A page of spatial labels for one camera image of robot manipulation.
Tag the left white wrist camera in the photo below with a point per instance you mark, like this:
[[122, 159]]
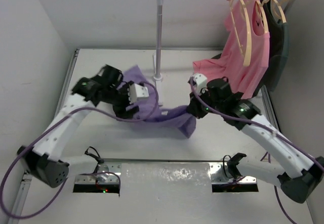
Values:
[[137, 92]]

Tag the pink t shirt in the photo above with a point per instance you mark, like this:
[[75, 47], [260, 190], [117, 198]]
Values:
[[245, 57]]

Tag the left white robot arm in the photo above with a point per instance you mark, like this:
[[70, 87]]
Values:
[[44, 160]]

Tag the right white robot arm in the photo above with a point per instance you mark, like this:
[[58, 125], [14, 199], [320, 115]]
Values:
[[297, 173]]

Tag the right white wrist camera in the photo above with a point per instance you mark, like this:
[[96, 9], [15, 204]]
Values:
[[199, 81]]

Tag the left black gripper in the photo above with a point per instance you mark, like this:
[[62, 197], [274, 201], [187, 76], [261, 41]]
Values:
[[120, 112]]

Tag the beige hanger in dark shirt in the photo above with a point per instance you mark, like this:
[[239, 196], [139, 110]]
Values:
[[278, 11]]

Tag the beige hanger in pink shirt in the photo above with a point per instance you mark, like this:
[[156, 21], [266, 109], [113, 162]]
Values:
[[261, 14]]

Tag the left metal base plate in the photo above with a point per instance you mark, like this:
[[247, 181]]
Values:
[[108, 174]]

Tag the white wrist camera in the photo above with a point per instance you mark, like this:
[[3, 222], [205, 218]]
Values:
[[199, 81], [137, 92]]

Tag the purple t shirt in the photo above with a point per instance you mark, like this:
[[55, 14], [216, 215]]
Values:
[[163, 117]]

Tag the metal base plate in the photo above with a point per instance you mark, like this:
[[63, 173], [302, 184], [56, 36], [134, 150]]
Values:
[[218, 176], [108, 174]]

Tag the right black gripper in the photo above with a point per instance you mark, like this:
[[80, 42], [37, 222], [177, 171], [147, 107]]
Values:
[[193, 106]]

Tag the dark grey t shirt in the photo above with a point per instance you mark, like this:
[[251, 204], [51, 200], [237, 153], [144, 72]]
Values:
[[279, 50]]

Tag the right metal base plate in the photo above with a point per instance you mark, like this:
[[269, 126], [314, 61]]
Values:
[[218, 176]]

